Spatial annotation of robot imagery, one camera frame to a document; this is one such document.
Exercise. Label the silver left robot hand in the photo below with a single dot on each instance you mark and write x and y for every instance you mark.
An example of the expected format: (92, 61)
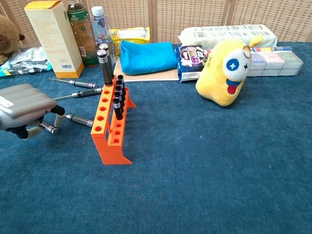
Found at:
(24, 104)

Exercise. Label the dark grey precision screwdriver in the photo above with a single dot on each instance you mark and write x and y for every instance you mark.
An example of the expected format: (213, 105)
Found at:
(83, 84)

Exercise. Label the large silver-capped screwdriver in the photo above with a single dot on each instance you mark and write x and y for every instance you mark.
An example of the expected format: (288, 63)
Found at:
(103, 46)
(106, 70)

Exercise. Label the orange tool rack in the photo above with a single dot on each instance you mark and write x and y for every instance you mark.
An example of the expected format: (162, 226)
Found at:
(107, 148)

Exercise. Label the silver foil wipes pack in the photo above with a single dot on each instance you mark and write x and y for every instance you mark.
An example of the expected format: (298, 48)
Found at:
(26, 59)

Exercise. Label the brown capybara plush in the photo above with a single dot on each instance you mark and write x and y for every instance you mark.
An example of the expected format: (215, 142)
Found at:
(7, 36)

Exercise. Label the tall yellow carton box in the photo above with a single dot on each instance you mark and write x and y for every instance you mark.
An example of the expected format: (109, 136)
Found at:
(56, 41)

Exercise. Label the green tea bottle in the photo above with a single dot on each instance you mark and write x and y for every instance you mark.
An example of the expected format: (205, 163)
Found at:
(83, 31)

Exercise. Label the clear water bottle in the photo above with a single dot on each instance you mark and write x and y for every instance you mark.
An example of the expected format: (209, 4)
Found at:
(100, 26)

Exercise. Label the yellow snack bag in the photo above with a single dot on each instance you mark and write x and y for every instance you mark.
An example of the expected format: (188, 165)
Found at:
(131, 34)

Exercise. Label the beige flat board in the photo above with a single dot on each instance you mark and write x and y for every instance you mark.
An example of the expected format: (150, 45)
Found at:
(151, 76)

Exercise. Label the blue folded cloth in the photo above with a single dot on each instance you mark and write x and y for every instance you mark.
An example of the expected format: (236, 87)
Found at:
(146, 57)

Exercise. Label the dark blue printed packet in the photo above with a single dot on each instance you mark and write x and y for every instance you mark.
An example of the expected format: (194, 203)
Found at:
(190, 58)

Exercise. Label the blue felt table cover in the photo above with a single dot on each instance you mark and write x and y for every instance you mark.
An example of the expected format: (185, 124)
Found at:
(195, 170)

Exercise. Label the wicker folding screen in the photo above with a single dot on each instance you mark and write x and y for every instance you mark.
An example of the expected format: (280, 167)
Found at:
(195, 14)

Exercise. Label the yellow plush toy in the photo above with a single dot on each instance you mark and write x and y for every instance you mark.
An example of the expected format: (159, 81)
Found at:
(219, 80)

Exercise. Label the white paper roll pack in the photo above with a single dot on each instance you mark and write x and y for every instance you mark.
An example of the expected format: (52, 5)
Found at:
(212, 34)

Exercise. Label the colourful plastic case set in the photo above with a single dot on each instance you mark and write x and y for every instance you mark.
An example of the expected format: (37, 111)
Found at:
(275, 63)

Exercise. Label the plastic food wrap box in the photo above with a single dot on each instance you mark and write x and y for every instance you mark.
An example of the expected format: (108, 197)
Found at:
(273, 48)

